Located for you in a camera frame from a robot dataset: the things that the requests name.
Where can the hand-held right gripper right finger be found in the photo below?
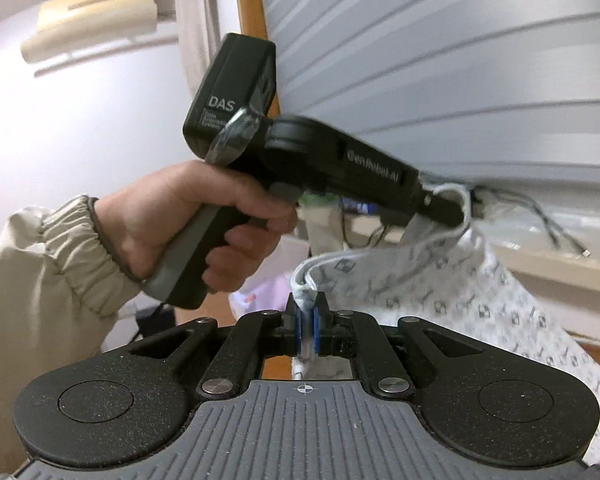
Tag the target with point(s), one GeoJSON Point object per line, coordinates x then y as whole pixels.
{"type": "Point", "coordinates": [317, 327]}

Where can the wooden window frame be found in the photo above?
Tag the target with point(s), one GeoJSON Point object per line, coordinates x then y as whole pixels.
{"type": "Point", "coordinates": [250, 0]}

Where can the beige curtain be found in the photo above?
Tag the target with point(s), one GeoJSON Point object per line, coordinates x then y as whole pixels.
{"type": "Point", "coordinates": [195, 20]}

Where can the white window blinds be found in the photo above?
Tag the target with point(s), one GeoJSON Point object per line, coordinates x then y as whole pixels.
{"type": "Point", "coordinates": [430, 60]}

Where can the clear bottle with green cap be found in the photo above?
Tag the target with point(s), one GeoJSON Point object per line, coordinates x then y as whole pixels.
{"type": "Point", "coordinates": [325, 230]}

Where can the person's left hand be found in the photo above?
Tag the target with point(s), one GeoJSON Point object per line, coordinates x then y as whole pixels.
{"type": "Point", "coordinates": [140, 220]}

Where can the white patterned garment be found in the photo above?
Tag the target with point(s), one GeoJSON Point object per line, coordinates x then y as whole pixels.
{"type": "Point", "coordinates": [480, 300]}

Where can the cream wall air conditioner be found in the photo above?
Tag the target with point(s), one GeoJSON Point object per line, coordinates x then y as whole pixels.
{"type": "Point", "coordinates": [90, 20]}

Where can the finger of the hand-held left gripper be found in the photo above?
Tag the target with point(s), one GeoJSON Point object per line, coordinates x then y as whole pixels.
{"type": "Point", "coordinates": [445, 210]}

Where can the blue printed pouch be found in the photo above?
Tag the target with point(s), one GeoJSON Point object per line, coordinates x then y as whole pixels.
{"type": "Point", "coordinates": [357, 206]}

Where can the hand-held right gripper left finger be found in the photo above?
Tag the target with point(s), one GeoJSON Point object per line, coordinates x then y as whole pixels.
{"type": "Point", "coordinates": [297, 327]}

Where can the pink tissue pack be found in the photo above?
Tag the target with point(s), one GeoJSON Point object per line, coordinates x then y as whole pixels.
{"type": "Point", "coordinates": [260, 300]}

